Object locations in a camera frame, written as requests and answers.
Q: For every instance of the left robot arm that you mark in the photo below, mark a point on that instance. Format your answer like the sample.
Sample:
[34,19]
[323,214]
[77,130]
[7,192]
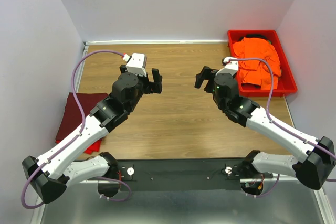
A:
[51,173]

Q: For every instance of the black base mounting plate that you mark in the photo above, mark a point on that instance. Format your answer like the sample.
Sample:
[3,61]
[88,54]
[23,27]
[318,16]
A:
[177,175]

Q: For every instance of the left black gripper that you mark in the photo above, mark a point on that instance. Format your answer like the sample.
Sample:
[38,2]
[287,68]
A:
[149,84]

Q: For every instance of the aluminium extrusion rail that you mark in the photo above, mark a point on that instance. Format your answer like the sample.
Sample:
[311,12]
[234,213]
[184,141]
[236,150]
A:
[296,203]

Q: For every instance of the orange t shirt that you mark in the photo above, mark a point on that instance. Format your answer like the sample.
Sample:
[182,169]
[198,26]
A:
[260,65]

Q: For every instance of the black t shirt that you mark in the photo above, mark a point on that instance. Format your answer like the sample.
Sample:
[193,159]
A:
[256,36]

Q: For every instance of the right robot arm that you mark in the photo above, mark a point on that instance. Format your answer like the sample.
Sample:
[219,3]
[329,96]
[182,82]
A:
[311,159]

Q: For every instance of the bright red folded shirt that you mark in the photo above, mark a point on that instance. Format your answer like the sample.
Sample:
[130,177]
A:
[95,147]

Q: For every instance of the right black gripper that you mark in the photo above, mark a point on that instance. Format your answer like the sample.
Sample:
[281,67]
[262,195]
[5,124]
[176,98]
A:
[208,80]

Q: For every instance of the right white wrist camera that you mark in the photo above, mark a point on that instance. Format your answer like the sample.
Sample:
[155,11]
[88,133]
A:
[230,67]

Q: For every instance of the red plastic bin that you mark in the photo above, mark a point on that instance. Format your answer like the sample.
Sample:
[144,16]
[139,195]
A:
[286,83]

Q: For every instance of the dark red folded shirt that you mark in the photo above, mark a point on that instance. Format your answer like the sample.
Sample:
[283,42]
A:
[72,116]

